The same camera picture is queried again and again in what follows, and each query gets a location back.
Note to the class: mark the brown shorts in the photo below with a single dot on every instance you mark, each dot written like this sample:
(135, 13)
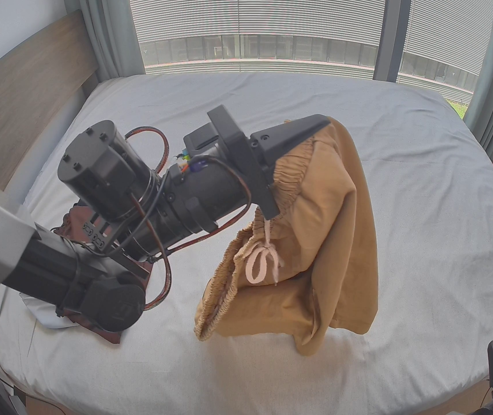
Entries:
(67, 223)

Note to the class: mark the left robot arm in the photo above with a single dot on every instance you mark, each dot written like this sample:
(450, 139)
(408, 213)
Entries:
(99, 167)

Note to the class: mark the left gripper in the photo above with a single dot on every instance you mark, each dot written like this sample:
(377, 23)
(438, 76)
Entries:
(212, 193)

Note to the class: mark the bed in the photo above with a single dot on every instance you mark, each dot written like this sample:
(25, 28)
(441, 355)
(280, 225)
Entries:
(272, 102)

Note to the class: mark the window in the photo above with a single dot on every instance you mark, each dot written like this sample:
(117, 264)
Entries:
(272, 15)

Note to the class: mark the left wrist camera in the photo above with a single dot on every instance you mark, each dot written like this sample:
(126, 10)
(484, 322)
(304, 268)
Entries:
(201, 138)

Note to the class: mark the tan shorts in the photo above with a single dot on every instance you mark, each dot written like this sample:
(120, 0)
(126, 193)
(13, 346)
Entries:
(324, 240)

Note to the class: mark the white garment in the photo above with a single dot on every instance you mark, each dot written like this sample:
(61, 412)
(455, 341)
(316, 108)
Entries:
(47, 316)

